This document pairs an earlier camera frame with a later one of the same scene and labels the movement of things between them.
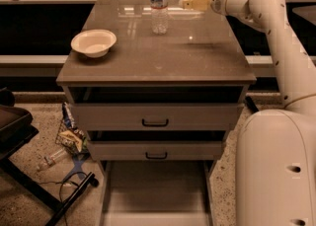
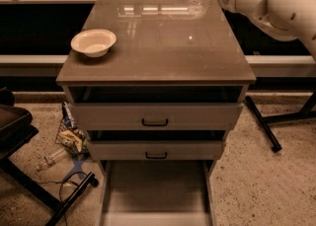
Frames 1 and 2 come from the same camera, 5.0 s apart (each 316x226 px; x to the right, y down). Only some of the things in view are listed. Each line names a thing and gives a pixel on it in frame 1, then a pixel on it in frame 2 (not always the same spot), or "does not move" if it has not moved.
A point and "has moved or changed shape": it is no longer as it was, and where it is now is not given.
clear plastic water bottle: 159,6 has moved or changed shape
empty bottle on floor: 56,156 does not move
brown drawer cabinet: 156,109 does not move
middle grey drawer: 155,150 does not move
